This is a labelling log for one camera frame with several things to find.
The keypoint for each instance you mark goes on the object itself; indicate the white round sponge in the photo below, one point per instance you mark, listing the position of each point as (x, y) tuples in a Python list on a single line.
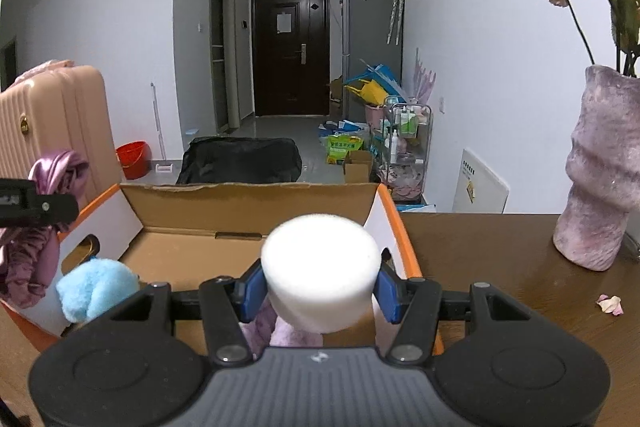
[(320, 267)]

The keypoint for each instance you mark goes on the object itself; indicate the purple satin scrunchie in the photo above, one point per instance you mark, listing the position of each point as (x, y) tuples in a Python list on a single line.
[(30, 257)]

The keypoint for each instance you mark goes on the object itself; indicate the small open cardboard box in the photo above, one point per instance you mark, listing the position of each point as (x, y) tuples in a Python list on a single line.
[(356, 169)]

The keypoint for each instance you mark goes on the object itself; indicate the brown cardboard box stack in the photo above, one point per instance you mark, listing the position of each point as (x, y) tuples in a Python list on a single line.
[(337, 97)]

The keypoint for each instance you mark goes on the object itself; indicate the fallen rose petal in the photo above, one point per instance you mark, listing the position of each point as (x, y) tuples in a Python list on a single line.
[(610, 305)]

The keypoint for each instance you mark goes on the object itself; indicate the blue bag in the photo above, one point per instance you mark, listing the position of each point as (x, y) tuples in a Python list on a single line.
[(385, 77)]

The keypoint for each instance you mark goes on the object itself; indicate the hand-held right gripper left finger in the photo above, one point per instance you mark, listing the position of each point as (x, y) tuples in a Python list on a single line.
[(250, 292)]

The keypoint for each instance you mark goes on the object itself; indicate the pink bucket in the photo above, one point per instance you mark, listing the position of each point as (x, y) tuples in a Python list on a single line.
[(374, 114)]

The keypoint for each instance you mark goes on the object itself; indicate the orange cardboard box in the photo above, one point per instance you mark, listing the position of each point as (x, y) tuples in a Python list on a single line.
[(200, 207)]

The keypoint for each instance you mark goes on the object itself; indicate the pink ribbed suitcase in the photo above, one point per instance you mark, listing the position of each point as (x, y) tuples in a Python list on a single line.
[(60, 122)]

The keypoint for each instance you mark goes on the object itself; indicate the yellow bag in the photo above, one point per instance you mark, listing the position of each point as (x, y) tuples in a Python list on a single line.
[(367, 92)]

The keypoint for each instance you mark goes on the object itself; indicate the white mop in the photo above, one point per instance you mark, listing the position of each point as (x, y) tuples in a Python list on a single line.
[(164, 167)]

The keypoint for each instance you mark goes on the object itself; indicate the green yellow sack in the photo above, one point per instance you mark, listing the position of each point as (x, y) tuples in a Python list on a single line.
[(344, 149)]

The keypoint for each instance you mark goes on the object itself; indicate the folded clear umbrella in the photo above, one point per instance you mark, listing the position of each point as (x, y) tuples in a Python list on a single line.
[(391, 12), (399, 12)]

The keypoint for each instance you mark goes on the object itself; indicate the dark wooden door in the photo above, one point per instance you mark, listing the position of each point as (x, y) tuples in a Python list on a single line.
[(290, 72)]

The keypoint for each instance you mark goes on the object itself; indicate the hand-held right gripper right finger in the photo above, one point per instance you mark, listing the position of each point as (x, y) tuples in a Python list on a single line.
[(387, 297)]

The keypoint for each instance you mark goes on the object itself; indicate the purple fluffy scrunchie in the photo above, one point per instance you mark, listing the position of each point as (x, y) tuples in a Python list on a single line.
[(292, 337)]

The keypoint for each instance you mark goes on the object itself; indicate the white leaning board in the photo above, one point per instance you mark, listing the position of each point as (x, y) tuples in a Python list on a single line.
[(480, 187)]

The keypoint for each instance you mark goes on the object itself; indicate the pink fluffy cloth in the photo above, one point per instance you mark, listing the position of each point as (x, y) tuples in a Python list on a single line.
[(42, 71)]

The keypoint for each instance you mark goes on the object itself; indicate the purple feather wall decor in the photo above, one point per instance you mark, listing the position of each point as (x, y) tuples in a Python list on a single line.
[(425, 79)]

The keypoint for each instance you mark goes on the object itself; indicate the side door frame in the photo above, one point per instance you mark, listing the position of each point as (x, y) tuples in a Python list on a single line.
[(221, 57)]

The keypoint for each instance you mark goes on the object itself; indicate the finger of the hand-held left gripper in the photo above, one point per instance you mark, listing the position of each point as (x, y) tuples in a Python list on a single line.
[(45, 208)]

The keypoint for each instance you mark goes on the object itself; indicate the mauve textured vase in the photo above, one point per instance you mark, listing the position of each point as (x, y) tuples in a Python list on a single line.
[(595, 187)]

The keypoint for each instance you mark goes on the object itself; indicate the black fabric bag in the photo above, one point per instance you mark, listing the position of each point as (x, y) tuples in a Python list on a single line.
[(240, 159)]

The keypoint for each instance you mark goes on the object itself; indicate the blue plush toy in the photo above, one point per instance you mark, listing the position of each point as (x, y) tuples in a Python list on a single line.
[(95, 287)]

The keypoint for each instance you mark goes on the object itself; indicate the grey refrigerator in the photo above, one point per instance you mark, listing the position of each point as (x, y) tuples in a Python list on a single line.
[(370, 37)]

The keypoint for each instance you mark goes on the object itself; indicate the red bucket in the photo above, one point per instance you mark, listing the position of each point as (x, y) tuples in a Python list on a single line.
[(132, 159)]

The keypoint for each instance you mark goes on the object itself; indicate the white door notice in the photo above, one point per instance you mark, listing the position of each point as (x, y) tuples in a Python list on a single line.
[(284, 22)]

